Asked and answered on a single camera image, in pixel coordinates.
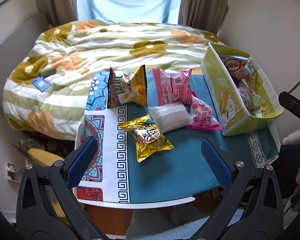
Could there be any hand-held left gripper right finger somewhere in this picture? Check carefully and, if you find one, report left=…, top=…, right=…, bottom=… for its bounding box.
left=190, top=138, right=283, bottom=240

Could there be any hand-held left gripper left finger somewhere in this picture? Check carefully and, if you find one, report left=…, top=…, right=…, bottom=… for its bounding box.
left=16, top=136, right=108, bottom=240

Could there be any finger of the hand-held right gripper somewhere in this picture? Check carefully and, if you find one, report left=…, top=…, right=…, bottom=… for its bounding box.
left=279, top=91, right=300, bottom=130

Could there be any pale green snack packet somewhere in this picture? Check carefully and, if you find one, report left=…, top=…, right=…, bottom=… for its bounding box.
left=250, top=97, right=268, bottom=117

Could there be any small pink snack packet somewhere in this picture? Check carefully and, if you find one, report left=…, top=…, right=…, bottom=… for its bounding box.
left=186, top=91, right=222, bottom=131

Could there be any purple snack packet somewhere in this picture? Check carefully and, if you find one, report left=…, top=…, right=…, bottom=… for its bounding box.
left=236, top=79, right=253, bottom=105

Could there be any white translucent snack packet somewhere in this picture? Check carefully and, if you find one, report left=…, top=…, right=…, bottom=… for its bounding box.
left=148, top=102, right=189, bottom=133

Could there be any gold chocolate snack packet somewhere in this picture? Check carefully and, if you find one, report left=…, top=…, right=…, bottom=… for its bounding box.
left=118, top=114, right=174, bottom=164

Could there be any red white snack packet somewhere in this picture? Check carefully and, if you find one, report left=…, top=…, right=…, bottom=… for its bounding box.
left=221, top=55, right=248, bottom=74

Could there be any green cardboard box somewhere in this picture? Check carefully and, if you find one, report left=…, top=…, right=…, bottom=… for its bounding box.
left=199, top=42, right=284, bottom=137

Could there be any gold brown chips bag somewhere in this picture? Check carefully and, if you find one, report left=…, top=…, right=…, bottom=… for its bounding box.
left=107, top=65, right=148, bottom=109

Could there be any pink striped snack packet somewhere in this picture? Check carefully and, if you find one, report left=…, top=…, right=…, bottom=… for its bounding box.
left=152, top=67, right=193, bottom=107

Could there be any teal patterned tablecloth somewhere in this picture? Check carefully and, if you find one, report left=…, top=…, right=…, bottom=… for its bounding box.
left=76, top=71, right=280, bottom=203

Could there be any yellow stool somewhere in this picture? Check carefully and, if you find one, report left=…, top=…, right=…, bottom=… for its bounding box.
left=27, top=148, right=85, bottom=220

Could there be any blue card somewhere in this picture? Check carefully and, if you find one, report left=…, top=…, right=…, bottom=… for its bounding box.
left=32, top=77, right=50, bottom=93

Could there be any floral striped blanket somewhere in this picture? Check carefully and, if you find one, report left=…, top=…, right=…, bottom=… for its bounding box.
left=2, top=19, right=227, bottom=140

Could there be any grey headboard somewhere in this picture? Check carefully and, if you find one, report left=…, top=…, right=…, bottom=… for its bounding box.
left=0, top=11, right=53, bottom=100

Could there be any brown curtain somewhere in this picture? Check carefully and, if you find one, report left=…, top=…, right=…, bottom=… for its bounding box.
left=34, top=0, right=78, bottom=28
left=177, top=0, right=232, bottom=34

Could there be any light blue cloth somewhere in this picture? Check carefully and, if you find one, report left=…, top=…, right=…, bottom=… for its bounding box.
left=75, top=0, right=185, bottom=24

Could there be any wall outlet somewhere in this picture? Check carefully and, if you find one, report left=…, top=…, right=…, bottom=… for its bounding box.
left=6, top=162, right=17, bottom=181

